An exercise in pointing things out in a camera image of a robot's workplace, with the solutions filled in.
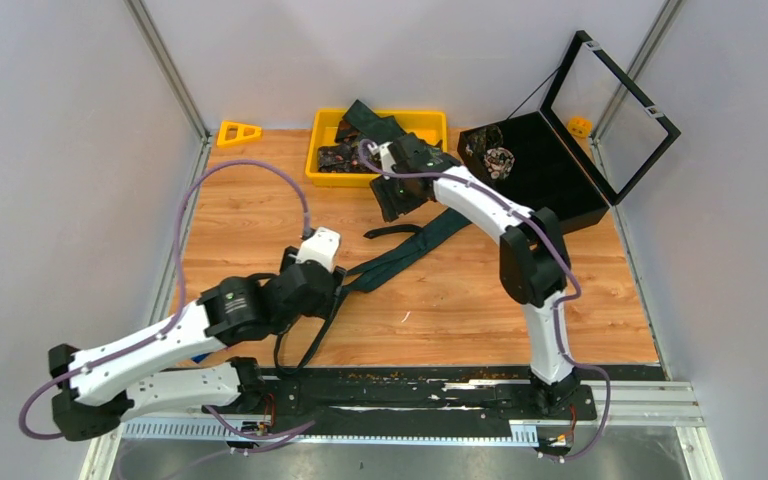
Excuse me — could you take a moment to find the dark green tie in bin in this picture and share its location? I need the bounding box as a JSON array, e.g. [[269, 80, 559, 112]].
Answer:
[[334, 100, 406, 144]]

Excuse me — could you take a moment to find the yellow triangle toy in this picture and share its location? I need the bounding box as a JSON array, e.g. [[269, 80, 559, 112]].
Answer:
[[216, 120, 263, 148]]

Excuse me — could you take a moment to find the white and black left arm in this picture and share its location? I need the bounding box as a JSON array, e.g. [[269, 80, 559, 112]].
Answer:
[[48, 229, 345, 441]]

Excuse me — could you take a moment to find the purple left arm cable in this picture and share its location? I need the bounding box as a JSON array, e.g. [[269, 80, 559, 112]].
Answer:
[[18, 158, 313, 441]]

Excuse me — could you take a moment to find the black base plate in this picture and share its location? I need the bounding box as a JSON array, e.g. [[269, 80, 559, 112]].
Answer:
[[217, 365, 597, 438]]

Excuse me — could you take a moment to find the yellow round toy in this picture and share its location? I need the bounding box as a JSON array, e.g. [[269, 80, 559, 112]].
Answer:
[[566, 116, 593, 139]]

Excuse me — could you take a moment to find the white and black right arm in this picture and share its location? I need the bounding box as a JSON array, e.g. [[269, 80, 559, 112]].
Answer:
[[358, 134, 580, 418]]

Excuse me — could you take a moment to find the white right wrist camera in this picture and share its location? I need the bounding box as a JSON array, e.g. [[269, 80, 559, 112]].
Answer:
[[367, 142, 395, 174]]

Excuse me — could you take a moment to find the rolled dark tie in box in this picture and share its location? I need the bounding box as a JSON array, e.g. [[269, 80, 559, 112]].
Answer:
[[465, 125, 503, 166]]

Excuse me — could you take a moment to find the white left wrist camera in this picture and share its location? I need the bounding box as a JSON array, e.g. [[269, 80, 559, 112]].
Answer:
[[295, 227, 342, 273]]

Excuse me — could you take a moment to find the yellow plastic bin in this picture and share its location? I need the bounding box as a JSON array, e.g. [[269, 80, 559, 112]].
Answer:
[[304, 107, 450, 189]]

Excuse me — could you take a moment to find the rolled floral tie in box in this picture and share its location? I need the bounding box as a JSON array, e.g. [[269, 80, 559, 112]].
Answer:
[[483, 147, 516, 181]]

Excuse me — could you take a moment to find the black gift box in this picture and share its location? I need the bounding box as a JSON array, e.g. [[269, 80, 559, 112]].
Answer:
[[457, 30, 681, 232]]

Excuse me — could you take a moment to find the dark patterned tie in bin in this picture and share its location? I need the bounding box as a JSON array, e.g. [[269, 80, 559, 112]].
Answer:
[[316, 143, 371, 174]]

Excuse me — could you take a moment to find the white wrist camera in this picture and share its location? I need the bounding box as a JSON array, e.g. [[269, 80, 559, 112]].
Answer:
[[367, 142, 395, 174], [295, 227, 342, 273]]

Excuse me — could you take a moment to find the dark green tie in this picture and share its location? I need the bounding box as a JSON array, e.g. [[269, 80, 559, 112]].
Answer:
[[273, 208, 471, 378], [334, 100, 406, 144]]

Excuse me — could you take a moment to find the aluminium rail frame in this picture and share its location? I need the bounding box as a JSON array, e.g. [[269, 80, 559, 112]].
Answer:
[[81, 365, 722, 479]]

